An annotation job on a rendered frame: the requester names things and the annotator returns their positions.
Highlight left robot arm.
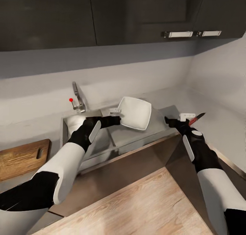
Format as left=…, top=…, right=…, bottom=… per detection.
left=0, top=108, right=122, bottom=235

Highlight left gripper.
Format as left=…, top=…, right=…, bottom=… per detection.
left=105, top=116, right=121, bottom=127

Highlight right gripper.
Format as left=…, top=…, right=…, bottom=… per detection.
left=164, top=116, right=190, bottom=131

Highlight cutting board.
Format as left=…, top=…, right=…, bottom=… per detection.
left=0, top=139, right=51, bottom=181

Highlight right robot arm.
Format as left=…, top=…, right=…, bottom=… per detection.
left=164, top=113, right=246, bottom=235

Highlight parer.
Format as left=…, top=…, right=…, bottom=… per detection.
left=189, top=113, right=205, bottom=125

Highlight bowl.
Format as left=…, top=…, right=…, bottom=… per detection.
left=115, top=96, right=151, bottom=130

